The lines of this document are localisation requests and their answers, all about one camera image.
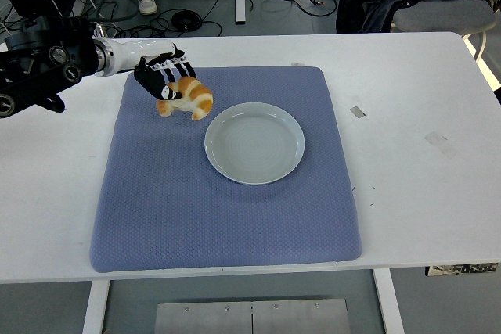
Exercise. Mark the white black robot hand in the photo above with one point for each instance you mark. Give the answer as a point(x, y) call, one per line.
point(137, 50)

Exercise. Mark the golden croissant bread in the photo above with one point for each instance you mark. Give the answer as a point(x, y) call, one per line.
point(197, 99)

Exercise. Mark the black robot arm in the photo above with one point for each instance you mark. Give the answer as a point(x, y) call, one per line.
point(47, 56)

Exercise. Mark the blue quilted mat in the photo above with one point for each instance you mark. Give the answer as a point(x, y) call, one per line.
point(156, 193)

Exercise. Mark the grey round plate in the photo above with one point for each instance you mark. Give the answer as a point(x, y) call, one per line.
point(254, 146)

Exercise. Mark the tape strip at mat edge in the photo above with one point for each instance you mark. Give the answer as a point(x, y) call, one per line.
point(298, 64)

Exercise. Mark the small grey tape piece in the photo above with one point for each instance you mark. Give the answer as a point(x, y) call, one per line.
point(357, 112)

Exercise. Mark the white table leg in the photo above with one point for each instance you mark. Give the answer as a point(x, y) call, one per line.
point(96, 306)
point(389, 302)

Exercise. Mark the grey metal plate with screws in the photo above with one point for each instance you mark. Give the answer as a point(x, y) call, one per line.
point(250, 318)

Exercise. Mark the chair with grey cushion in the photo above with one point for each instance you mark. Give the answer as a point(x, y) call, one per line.
point(442, 13)

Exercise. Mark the large clear tape piece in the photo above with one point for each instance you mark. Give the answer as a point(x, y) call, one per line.
point(440, 145)

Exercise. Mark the black table control panel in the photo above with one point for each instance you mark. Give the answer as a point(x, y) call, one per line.
point(462, 269)

